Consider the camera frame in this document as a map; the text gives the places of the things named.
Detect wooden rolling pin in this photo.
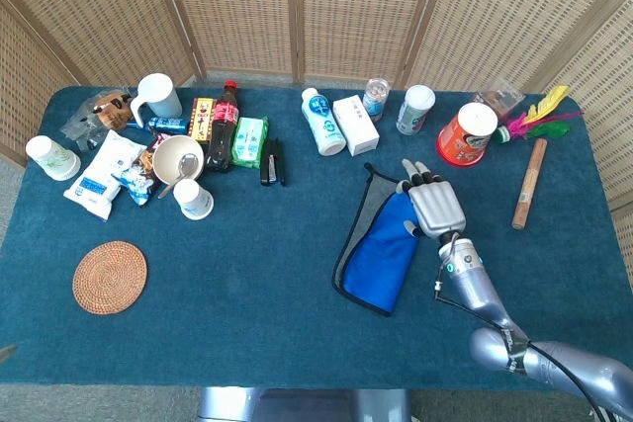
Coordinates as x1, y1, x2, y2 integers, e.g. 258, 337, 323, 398
511, 137, 549, 231

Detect yellow and red snack box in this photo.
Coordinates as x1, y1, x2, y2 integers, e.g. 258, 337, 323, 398
189, 97, 218, 143

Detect cola bottle red label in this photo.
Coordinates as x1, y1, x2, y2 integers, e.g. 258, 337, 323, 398
204, 79, 241, 174

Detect metal spoon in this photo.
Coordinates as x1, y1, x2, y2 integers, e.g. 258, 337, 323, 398
157, 153, 199, 200

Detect grey and blue cloth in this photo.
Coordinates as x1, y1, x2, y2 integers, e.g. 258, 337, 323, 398
331, 162, 421, 318

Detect blue carpet table cover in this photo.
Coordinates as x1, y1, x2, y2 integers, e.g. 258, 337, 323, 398
0, 84, 633, 391

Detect clear bag with brown bread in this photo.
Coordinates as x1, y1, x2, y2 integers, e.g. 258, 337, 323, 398
59, 89, 137, 152

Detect pale blue mug white handle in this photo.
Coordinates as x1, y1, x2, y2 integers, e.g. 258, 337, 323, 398
130, 72, 184, 129

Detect white and green canister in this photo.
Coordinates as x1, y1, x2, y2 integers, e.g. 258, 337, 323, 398
396, 84, 436, 136

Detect white bottle blue label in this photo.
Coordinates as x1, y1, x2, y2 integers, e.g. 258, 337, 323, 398
301, 87, 347, 157

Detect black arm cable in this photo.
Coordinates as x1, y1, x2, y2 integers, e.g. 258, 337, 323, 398
432, 236, 612, 422

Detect brown and blue snack bag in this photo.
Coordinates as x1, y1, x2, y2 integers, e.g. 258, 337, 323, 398
112, 132, 172, 208

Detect paper cup with blue print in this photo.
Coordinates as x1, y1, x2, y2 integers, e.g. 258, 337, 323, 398
172, 178, 215, 221

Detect clear jar colourful contents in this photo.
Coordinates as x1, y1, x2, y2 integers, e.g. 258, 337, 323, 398
362, 77, 392, 123

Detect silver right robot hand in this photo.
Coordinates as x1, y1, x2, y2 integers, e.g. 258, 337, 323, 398
395, 158, 468, 241

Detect beige bowl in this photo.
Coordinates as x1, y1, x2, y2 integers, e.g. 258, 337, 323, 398
151, 134, 206, 184

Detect white snack bag blue label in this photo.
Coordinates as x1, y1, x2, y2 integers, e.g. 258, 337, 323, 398
62, 129, 148, 221

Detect white carton box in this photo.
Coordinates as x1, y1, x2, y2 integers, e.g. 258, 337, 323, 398
331, 95, 381, 157

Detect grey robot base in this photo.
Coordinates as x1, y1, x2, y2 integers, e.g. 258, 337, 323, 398
197, 386, 411, 422

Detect round woven rattan coaster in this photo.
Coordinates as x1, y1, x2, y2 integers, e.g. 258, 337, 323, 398
72, 240, 148, 315

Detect black stapler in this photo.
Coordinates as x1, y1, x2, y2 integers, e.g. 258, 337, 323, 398
259, 137, 287, 188

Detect small blue tube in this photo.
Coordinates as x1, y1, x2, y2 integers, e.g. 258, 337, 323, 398
127, 117, 189, 135

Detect orange instant noodle cup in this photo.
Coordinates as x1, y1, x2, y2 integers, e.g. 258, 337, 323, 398
435, 102, 498, 168

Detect paper cup with green print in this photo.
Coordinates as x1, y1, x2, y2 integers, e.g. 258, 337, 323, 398
25, 134, 82, 182

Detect wicker folding screen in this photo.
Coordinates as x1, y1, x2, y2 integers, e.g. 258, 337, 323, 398
0, 0, 633, 215

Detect colourful feather shuttlecock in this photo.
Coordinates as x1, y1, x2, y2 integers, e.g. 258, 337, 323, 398
496, 85, 586, 144

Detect clear plastic package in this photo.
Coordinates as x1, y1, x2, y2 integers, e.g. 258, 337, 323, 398
472, 76, 525, 122

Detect green wet wipes pack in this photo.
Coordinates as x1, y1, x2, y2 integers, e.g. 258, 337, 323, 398
230, 116, 270, 170

